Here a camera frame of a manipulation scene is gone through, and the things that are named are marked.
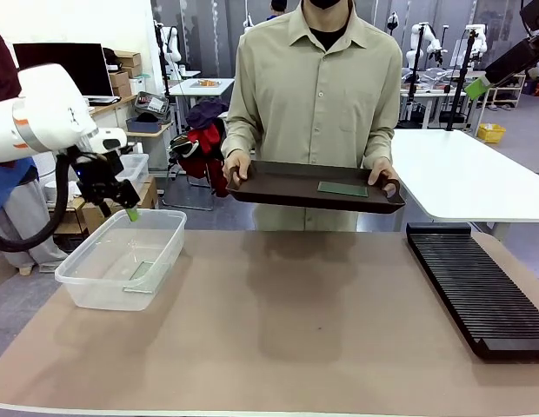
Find person's right forearm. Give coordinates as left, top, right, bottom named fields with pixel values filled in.
left=220, top=116, right=257, bottom=160

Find person's right hand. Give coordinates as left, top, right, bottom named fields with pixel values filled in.
left=222, top=154, right=252, bottom=189

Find black tripod stand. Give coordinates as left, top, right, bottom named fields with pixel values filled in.
left=445, top=26, right=480, bottom=131

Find green PCB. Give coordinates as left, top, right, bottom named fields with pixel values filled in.
left=316, top=181, right=369, bottom=199
left=130, top=260, right=154, bottom=281

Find black tilted crate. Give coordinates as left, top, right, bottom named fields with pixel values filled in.
left=135, top=90, right=170, bottom=121

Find dark purple jacket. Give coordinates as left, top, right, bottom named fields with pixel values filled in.
left=186, top=98, right=230, bottom=129

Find brown cardboard box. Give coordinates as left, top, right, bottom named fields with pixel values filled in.
left=82, top=175, right=160, bottom=235

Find person in maroon top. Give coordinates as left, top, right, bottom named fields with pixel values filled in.
left=0, top=24, right=70, bottom=275

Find clear plastic box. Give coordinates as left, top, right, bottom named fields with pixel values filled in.
left=55, top=208, right=188, bottom=313

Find wooden shelf unit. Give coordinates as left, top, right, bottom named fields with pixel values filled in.
left=486, top=71, right=527, bottom=109

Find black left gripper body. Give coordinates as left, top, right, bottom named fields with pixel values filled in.
left=76, top=150, right=125, bottom=199

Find yellow basket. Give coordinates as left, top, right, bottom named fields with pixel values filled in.
left=476, top=123, right=507, bottom=144

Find person's left hand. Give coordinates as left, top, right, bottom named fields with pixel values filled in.
left=367, top=158, right=401, bottom=199

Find white background table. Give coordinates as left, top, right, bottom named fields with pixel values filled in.
left=168, top=77, right=236, bottom=97

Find grey plastic bin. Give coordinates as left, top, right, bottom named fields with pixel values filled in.
left=126, top=117, right=163, bottom=133

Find black slotted rack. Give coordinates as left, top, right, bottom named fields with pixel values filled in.
left=406, top=222, right=539, bottom=361

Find black computer monitor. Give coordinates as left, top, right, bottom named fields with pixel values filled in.
left=12, top=42, right=115, bottom=97

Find stacked cardboard boxes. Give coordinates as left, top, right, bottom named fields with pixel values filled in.
left=108, top=50, right=143, bottom=99

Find small wooden side table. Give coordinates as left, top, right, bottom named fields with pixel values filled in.
left=121, top=121, right=175, bottom=169

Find person in beige shirt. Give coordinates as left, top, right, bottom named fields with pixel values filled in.
left=220, top=0, right=403, bottom=231

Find dark brown tray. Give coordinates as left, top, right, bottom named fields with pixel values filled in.
left=225, top=159, right=408, bottom=215

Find person's left forearm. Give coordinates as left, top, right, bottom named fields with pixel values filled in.
left=363, top=125, right=395, bottom=164

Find red bag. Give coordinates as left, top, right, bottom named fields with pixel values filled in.
left=168, top=116, right=228, bottom=197

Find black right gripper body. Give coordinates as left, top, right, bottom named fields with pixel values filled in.
left=519, top=0, right=539, bottom=38

